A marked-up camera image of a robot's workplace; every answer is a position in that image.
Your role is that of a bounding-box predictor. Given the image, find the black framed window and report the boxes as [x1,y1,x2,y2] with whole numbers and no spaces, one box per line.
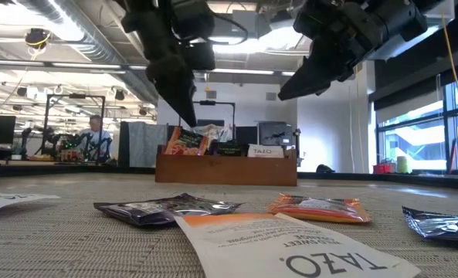
[375,73,458,174]

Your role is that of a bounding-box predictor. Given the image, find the wooden tea organizer box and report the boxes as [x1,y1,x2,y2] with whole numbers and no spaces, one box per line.
[154,144,298,188]

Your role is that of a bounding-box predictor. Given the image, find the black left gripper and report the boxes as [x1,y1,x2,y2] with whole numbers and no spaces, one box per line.
[122,0,215,128]

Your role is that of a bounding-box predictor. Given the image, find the white Tazo tea packet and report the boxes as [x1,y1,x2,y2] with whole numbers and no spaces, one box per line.
[246,143,286,159]
[173,212,422,278]
[0,192,62,219]

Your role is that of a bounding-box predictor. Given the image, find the yellow hanging cable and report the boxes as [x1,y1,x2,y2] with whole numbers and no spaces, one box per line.
[439,11,458,163]

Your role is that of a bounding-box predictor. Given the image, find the black camera gantry frame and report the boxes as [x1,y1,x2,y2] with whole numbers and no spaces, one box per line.
[42,93,107,163]
[178,100,236,142]

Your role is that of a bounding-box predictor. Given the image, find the grey woven placemat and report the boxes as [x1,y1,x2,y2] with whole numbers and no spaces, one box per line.
[0,173,458,278]

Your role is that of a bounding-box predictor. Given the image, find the silver foil sheet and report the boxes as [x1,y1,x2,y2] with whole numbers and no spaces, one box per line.
[197,123,236,144]

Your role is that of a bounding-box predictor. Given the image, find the black camera cable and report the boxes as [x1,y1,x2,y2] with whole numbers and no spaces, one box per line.
[208,12,249,46]

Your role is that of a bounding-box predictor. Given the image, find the black blackcurrant tea packet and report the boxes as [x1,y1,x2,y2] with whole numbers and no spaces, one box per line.
[212,141,249,158]
[401,205,458,245]
[93,192,246,227]

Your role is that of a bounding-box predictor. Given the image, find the long tube light strip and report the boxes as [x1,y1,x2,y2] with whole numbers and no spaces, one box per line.
[0,59,297,81]

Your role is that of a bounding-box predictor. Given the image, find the grey screen cart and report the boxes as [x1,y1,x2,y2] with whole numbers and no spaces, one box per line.
[256,120,302,171]

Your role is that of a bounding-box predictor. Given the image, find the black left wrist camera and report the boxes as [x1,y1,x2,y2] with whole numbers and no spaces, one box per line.
[185,39,217,72]

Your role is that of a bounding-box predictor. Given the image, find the green yellow roll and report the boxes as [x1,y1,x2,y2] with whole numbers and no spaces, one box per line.
[395,155,410,175]

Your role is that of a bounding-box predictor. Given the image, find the black aluminium table frame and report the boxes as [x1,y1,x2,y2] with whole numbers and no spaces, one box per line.
[0,164,458,191]

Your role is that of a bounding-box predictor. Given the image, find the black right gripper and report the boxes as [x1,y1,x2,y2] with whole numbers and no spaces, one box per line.
[277,0,429,101]

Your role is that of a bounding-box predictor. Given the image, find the black yellow cable reel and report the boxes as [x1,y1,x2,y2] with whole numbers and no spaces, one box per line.
[23,27,52,50]

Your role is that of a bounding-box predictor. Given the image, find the person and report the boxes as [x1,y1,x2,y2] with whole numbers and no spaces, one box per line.
[77,114,114,163]

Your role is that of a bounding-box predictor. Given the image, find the black partition panel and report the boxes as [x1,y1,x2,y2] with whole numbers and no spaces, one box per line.
[118,120,131,168]
[235,125,259,146]

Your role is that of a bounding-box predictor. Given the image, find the grey fabric partition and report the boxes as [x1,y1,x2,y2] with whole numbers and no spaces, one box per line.
[127,121,169,168]

